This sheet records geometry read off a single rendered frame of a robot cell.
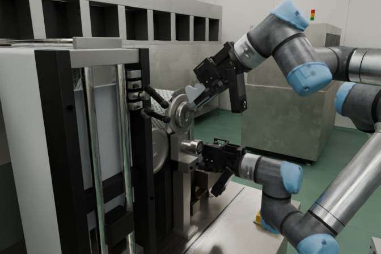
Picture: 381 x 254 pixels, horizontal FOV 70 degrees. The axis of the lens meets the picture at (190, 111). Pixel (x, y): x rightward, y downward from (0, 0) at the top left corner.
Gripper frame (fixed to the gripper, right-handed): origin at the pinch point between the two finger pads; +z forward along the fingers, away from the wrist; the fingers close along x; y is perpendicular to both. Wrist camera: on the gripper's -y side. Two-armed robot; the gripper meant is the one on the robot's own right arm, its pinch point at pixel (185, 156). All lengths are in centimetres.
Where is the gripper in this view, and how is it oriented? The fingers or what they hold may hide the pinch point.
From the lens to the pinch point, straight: 89.4
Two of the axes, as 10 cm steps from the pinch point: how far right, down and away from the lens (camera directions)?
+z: -8.3, -1.4, 5.4
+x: -5.5, 2.0, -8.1
